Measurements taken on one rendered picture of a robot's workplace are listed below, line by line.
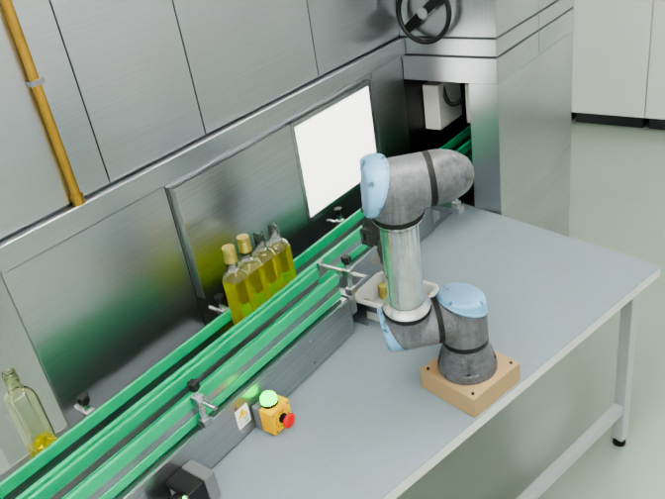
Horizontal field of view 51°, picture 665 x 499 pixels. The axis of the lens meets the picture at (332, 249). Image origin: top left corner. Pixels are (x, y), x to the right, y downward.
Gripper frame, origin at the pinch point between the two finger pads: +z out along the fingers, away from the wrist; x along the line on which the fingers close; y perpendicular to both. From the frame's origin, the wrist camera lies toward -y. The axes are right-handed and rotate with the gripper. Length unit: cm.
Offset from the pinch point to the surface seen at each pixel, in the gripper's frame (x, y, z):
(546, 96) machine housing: -115, -3, -13
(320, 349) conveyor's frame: 29.5, 7.1, 11.8
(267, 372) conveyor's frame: 50, 8, 5
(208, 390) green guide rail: 67, 10, -3
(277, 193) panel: 6.0, 34.3, -21.9
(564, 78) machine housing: -134, -4, -15
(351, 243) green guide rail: -5.3, 17.7, -2.0
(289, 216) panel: 2.9, 34.2, -12.6
